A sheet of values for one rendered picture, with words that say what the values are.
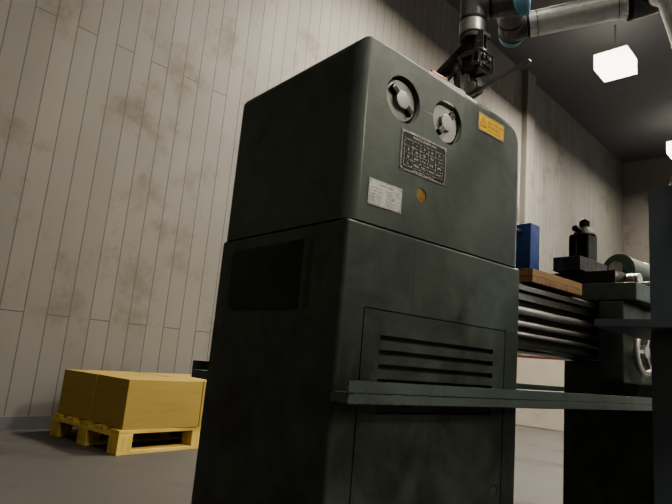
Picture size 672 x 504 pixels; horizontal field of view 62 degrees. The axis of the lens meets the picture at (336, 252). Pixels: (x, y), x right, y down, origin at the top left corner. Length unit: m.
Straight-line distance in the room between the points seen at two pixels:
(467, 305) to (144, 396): 2.37
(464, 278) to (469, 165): 0.27
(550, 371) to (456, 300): 6.13
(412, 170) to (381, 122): 0.13
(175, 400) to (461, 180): 2.51
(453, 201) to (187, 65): 3.84
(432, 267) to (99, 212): 3.32
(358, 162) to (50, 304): 3.24
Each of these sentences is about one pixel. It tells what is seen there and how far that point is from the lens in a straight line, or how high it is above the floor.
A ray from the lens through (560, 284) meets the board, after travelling 1.87.
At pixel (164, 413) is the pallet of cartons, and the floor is 0.21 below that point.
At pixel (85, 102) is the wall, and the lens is 4.43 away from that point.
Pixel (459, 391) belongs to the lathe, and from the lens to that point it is 1.25.
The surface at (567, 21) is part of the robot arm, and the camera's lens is 1.89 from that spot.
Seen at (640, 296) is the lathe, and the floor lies 0.88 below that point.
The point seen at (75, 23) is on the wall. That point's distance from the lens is 4.61.
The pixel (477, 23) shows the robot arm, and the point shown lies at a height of 1.55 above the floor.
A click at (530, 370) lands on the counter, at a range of 7.51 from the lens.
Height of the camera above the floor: 0.60
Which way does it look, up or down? 11 degrees up
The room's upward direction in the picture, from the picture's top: 5 degrees clockwise
